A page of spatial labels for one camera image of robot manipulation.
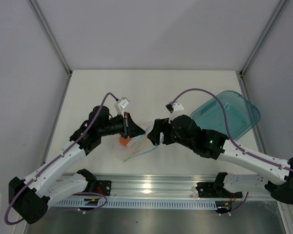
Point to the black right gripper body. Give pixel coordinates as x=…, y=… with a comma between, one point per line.
x=175, y=138

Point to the left aluminium frame post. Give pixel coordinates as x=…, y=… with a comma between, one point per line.
x=49, y=35

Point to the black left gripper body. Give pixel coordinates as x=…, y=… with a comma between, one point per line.
x=120, y=126

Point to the teal plastic tray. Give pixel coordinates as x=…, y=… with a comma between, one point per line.
x=241, y=114

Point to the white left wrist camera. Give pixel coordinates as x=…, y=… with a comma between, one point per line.
x=120, y=106

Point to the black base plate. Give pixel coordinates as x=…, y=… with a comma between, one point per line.
x=103, y=187
x=215, y=190

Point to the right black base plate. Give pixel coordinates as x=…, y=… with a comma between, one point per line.
x=215, y=190

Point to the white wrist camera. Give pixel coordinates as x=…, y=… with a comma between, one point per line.
x=120, y=106
x=176, y=109

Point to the orange toy pumpkin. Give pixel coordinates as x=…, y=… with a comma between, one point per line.
x=124, y=141

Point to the aluminium frame post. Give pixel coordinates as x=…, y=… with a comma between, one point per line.
x=273, y=19
x=49, y=35

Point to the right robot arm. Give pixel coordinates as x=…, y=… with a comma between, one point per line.
x=270, y=176

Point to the clear zip top bag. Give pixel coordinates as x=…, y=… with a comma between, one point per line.
x=138, y=146

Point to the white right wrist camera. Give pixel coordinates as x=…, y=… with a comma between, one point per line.
x=176, y=109

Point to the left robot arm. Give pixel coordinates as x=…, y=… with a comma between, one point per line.
x=33, y=195

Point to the white slotted cable duct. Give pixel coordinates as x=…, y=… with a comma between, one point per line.
x=192, y=204

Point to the right aluminium frame post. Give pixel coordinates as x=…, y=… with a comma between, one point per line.
x=273, y=19

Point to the aluminium mounting rail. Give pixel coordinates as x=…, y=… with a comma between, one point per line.
x=174, y=187

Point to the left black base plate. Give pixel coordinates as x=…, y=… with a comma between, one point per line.
x=103, y=187

